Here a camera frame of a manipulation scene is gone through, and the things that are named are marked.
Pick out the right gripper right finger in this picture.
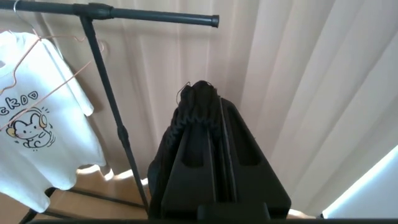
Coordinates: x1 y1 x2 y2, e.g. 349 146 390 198
219 96 292 218

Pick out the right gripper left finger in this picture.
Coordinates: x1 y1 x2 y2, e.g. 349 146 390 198
161 124 223 218

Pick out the black garment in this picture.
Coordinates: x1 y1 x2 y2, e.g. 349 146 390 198
147 80 223 218

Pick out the white printed t-shirt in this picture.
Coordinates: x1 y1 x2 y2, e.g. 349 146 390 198
0 30 107 214

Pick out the black clothes rack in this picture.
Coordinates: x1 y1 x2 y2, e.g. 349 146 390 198
0 0 220 224

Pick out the pink clothes hanger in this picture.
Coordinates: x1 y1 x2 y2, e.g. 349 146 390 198
0 0 105 131

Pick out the beige curtain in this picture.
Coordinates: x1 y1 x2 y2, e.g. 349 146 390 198
0 0 398 218

